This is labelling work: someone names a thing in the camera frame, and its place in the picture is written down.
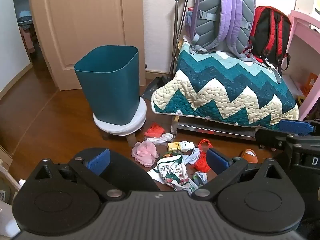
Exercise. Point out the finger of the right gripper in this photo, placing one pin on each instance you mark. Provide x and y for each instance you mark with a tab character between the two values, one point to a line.
296	127

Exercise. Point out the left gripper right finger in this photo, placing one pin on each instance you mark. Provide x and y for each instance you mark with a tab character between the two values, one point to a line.
228	173

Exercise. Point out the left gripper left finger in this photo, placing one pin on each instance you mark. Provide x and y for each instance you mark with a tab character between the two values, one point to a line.
88	165

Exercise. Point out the pink mesh bath sponge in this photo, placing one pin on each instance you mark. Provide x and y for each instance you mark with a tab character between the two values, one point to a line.
145	153

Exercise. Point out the teal plastic trash bin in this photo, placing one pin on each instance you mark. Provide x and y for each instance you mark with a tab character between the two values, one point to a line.
109	78

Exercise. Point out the red plastic bag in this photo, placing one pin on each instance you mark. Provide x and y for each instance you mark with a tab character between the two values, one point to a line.
200	164

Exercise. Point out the grey crumpled paper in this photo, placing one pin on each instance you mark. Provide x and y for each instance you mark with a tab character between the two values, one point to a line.
192	158

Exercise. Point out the yellow white small bottle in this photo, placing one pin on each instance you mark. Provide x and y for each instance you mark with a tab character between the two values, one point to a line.
181	146

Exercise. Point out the white printed tote bag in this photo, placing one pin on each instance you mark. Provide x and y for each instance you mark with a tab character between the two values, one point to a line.
170	170

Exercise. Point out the clear plastic wrapper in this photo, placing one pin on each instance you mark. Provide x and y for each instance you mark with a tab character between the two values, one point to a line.
164	138

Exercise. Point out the red mesh net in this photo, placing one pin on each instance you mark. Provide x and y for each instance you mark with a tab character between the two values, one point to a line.
155	131

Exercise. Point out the teal cream zigzag quilt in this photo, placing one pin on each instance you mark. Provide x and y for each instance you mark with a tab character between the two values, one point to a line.
220	87

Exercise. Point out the red black backpack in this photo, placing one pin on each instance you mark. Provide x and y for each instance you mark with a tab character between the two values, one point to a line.
269	36

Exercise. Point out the pink desk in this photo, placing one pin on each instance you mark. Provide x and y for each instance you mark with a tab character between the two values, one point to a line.
303	47

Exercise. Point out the purple grey backpack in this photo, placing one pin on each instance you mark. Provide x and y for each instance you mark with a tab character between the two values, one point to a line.
223	25

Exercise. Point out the beige wooden door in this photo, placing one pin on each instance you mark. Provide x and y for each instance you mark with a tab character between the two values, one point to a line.
68	29

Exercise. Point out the metal bed frame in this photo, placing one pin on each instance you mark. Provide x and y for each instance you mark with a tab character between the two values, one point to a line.
212	127

